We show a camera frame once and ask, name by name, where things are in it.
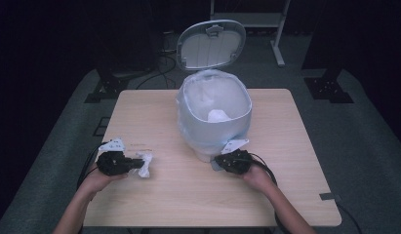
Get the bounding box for black stand base plate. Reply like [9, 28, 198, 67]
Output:
[303, 76, 354, 104]

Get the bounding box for person's left hand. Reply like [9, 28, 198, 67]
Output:
[80, 162, 129, 197]

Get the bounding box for translucent plastic trash bag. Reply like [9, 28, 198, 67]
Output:
[177, 68, 254, 160]

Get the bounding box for black stand base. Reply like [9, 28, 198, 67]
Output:
[84, 66, 157, 104]

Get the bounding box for black floor hatch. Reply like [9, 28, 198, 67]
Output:
[92, 116, 112, 137]

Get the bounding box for black floor cables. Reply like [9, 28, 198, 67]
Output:
[135, 48, 181, 91]

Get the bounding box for left hand-held gripper black cable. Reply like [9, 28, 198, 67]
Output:
[76, 141, 108, 189]

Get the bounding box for white tissue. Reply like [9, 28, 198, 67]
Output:
[207, 109, 233, 124]
[133, 151, 154, 179]

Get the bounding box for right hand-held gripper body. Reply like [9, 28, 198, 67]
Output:
[220, 138, 255, 176]

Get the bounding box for black cable at table edge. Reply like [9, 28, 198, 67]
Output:
[334, 199, 363, 234]

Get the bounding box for hand-held gripper black cable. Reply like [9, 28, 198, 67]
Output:
[76, 141, 108, 189]
[248, 151, 291, 234]

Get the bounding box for right hand-held gripper black cable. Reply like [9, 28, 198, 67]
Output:
[248, 151, 291, 234]

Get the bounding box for person's right hand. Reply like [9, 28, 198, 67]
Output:
[239, 161, 276, 193]

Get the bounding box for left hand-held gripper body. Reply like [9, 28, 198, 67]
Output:
[96, 137, 136, 177]

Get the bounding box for white pedal trash can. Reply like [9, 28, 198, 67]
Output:
[176, 19, 254, 173]

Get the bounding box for white metal stand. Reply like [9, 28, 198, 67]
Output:
[209, 0, 292, 68]

